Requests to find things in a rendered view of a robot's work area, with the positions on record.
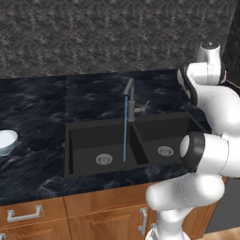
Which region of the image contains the black double sink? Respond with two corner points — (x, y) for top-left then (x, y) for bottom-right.
(64, 112), (214, 180)

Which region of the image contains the wooden panel under sink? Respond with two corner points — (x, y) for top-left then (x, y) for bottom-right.
(63, 182), (155, 218)

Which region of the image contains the white bowl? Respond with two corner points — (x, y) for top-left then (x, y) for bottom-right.
(0, 129), (19, 157)

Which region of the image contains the grey metal tap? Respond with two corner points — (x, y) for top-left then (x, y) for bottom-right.
(123, 78), (151, 123)

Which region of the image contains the wooden drawer front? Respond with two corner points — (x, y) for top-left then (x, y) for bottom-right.
(0, 196), (68, 231)

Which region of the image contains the silver drawer handle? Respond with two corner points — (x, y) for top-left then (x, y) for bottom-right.
(6, 204), (43, 223)

